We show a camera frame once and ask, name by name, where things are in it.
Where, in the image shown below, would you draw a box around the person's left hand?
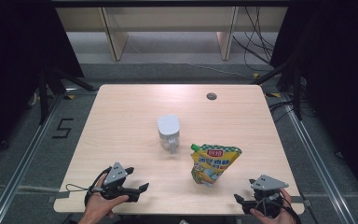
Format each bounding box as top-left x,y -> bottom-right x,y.
85,186 -> 131,219

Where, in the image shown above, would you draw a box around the thin grey looped cable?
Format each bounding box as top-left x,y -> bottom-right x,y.
64,183 -> 91,192

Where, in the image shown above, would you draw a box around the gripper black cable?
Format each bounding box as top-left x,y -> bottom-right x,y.
279,191 -> 302,224
84,166 -> 113,206

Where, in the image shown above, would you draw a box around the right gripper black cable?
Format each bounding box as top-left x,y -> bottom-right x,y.
279,191 -> 302,224

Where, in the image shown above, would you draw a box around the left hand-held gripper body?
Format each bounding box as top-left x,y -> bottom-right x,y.
100,161 -> 133,202

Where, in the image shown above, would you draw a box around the black metal stand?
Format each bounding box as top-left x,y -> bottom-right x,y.
251,59 -> 304,121
36,66 -> 96,125

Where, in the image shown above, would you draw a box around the black curtain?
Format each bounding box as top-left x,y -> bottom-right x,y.
0,0 -> 85,169
269,0 -> 358,203

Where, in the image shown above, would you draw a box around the grey table corner bracket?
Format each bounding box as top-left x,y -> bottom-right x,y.
48,190 -> 71,203
292,195 -> 312,207

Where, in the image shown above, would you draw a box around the hanging black cable bundle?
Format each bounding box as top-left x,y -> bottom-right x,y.
232,6 -> 278,73

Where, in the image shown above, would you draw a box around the yellow-green snack pouch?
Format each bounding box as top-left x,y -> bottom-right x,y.
189,143 -> 242,187

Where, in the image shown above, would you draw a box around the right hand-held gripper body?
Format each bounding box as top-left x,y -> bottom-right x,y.
250,175 -> 290,218

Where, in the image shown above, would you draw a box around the aluminium floor rail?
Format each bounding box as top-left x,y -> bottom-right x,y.
281,92 -> 358,224
0,92 -> 63,224

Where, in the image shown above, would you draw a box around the clear jar with grey lid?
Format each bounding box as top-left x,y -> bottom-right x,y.
157,114 -> 181,155

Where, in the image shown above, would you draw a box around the right gripper grey cable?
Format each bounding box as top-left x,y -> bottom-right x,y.
255,193 -> 282,216

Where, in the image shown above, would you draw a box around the person's right hand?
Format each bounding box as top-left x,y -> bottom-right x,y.
250,188 -> 298,224

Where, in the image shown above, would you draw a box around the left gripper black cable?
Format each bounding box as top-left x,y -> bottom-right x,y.
84,166 -> 113,206

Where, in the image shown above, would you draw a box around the black floor cables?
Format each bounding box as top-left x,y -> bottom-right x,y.
268,100 -> 296,123

